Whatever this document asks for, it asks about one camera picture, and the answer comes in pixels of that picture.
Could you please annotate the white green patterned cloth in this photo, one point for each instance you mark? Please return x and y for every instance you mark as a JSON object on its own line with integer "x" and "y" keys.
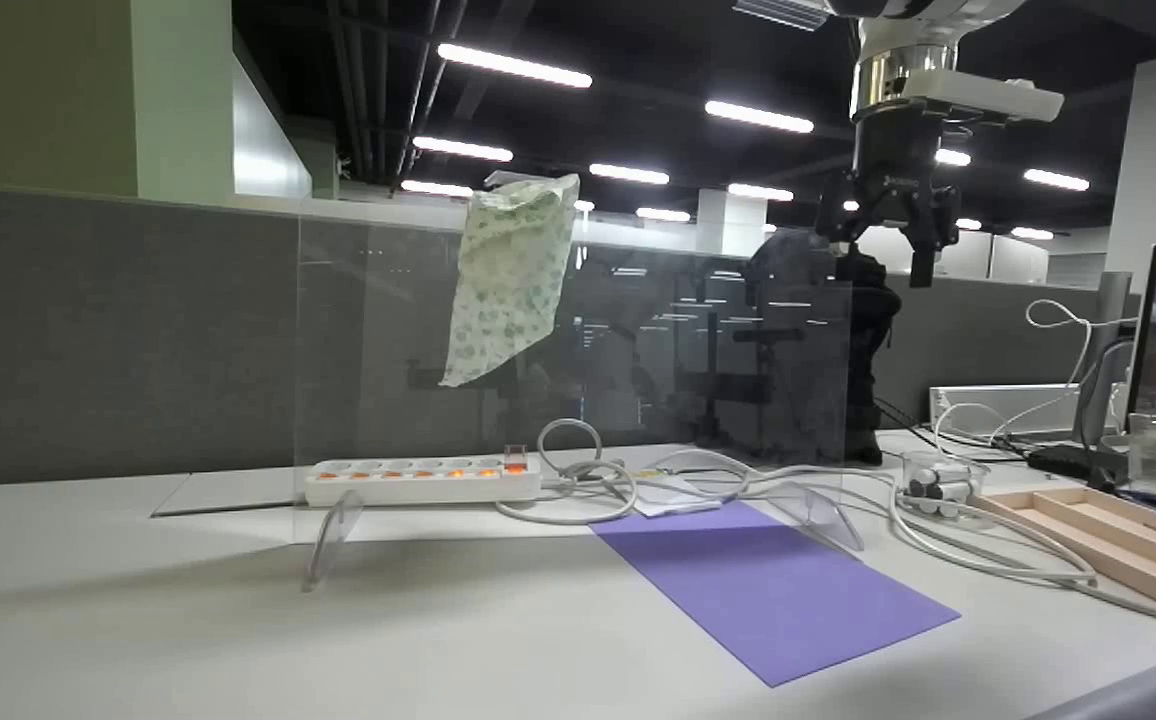
{"x": 508, "y": 273}

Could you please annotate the wooden tray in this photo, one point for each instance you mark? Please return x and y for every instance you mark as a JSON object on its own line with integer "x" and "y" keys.
{"x": 1114, "y": 534}

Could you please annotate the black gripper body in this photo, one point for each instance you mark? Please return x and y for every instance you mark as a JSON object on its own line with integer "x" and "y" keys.
{"x": 893, "y": 183}

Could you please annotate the white power strip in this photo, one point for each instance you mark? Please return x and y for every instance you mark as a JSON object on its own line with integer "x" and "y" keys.
{"x": 423, "y": 482}

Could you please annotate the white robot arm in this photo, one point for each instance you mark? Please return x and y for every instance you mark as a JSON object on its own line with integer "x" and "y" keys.
{"x": 906, "y": 99}

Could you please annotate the purple paper sheet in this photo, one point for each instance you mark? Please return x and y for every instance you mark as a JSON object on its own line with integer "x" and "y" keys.
{"x": 775, "y": 598}

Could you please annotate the white plug adapter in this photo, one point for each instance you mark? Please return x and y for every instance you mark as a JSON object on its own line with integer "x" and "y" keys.
{"x": 937, "y": 489}

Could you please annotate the clear acrylic panel stand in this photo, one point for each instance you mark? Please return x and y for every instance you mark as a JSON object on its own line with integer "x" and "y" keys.
{"x": 740, "y": 355}

